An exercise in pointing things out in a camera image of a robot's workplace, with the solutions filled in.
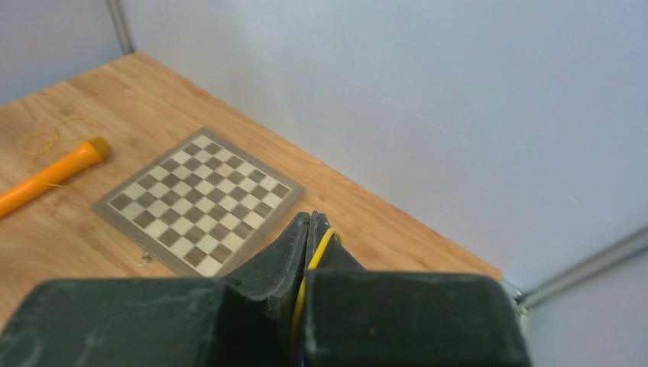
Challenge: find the yellow cable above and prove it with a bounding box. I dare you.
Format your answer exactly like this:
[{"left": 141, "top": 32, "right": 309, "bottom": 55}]
[{"left": 290, "top": 228, "right": 342, "bottom": 350}]

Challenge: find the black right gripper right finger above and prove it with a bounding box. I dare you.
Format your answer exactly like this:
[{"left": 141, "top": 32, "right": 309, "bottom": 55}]
[{"left": 301, "top": 212, "right": 532, "bottom": 366}]

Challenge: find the aluminium frame post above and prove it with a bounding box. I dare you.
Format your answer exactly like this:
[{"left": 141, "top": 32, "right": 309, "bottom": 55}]
[
  {"left": 105, "top": 0, "right": 136, "bottom": 55},
  {"left": 514, "top": 226, "right": 647, "bottom": 310}
]

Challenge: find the wooden chessboard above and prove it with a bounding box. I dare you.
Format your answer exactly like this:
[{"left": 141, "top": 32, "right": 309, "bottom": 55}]
[{"left": 92, "top": 128, "right": 304, "bottom": 277}]

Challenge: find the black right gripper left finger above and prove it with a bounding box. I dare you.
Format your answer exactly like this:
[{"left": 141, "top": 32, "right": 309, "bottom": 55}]
[{"left": 1, "top": 212, "right": 310, "bottom": 366}]

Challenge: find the orange plastic carrot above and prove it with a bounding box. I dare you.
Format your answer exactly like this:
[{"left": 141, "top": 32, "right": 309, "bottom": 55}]
[{"left": 1, "top": 137, "right": 112, "bottom": 218}]

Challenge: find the right aluminium frame post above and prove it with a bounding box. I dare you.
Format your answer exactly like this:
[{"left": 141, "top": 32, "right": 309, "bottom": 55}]
[{"left": 514, "top": 226, "right": 647, "bottom": 310}]

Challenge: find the left aluminium frame post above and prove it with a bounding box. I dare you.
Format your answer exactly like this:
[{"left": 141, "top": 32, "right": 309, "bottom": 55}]
[{"left": 105, "top": 0, "right": 136, "bottom": 55}]

